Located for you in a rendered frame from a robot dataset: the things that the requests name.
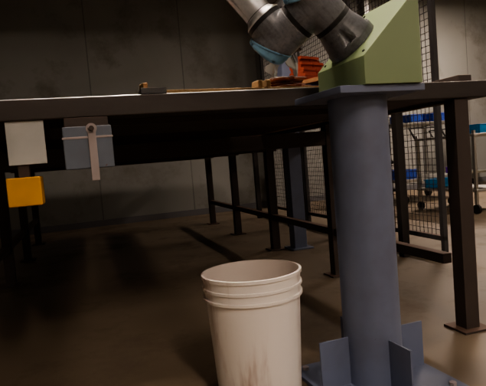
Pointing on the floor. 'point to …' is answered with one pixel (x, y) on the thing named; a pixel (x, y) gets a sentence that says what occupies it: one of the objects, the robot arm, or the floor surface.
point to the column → (367, 250)
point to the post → (294, 188)
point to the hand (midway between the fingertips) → (285, 79)
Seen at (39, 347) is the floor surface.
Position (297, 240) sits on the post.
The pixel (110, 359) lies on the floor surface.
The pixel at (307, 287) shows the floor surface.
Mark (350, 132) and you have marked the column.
